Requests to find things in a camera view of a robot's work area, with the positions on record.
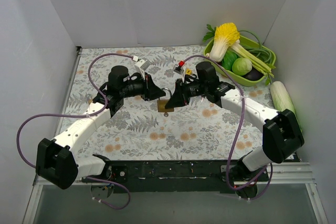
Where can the round green cabbage toy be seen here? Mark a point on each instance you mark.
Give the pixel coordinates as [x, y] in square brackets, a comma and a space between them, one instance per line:
[242, 66]

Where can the small yellow padlock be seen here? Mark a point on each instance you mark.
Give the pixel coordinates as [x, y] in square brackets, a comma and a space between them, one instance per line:
[189, 74]

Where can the green plastic basket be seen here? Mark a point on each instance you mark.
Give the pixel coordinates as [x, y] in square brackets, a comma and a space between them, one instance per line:
[239, 79]

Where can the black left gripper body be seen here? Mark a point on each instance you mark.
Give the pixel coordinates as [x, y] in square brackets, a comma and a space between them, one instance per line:
[147, 86]

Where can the green napa cabbage toy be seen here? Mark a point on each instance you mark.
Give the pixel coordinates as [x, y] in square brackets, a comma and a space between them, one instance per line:
[281, 98]

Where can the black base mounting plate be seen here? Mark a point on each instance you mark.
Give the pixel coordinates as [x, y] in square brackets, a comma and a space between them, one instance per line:
[168, 176]

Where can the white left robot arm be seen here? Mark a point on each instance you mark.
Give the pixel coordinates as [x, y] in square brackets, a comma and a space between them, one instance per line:
[56, 158]

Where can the pale celery stalks toy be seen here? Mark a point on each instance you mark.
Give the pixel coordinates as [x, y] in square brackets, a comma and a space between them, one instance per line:
[256, 63]

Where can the green long beans toy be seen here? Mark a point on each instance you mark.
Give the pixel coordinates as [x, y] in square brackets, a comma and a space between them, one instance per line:
[258, 51]

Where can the dark green vegetable toy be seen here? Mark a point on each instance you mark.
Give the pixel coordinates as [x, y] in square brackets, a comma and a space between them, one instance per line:
[228, 60]

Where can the yellow napa cabbage toy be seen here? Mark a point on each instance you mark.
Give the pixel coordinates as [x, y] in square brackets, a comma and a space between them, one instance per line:
[225, 36]

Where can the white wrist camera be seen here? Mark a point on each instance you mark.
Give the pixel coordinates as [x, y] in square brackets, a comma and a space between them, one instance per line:
[141, 65]
[179, 68]

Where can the large brass padlock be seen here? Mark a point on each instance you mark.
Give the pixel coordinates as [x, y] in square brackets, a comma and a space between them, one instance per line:
[161, 107]

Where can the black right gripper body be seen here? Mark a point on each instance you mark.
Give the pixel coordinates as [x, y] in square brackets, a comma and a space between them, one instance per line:
[179, 91]

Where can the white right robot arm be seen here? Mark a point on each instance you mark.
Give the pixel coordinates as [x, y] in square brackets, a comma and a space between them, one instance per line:
[281, 133]

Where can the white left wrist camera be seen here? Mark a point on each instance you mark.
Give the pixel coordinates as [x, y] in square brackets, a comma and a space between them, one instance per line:
[141, 65]

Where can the green parsley leaf toy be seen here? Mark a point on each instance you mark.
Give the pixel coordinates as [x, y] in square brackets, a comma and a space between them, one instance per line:
[210, 33]

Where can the purple eggplant toy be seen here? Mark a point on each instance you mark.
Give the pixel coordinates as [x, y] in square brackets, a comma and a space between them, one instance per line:
[253, 75]

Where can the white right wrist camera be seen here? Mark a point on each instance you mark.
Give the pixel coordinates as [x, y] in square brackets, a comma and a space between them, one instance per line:
[179, 68]

